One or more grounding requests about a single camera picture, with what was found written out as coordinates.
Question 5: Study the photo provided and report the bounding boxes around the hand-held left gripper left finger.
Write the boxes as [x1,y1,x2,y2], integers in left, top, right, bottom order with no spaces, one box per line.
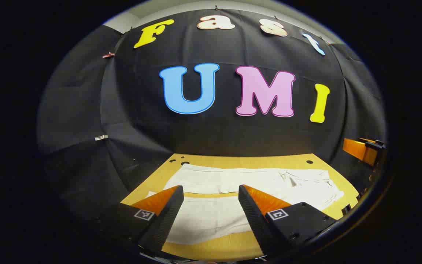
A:
[95,185,185,256]

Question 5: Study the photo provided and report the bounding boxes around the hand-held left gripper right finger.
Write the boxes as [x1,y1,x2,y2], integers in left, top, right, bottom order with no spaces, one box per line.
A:
[238,184,340,258]

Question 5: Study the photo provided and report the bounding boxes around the white jeans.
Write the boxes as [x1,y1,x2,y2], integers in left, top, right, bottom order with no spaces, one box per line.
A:
[146,163,345,245]

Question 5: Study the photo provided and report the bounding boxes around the black backdrop cloth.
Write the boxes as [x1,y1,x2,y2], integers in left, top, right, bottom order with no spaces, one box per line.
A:
[37,8,386,220]

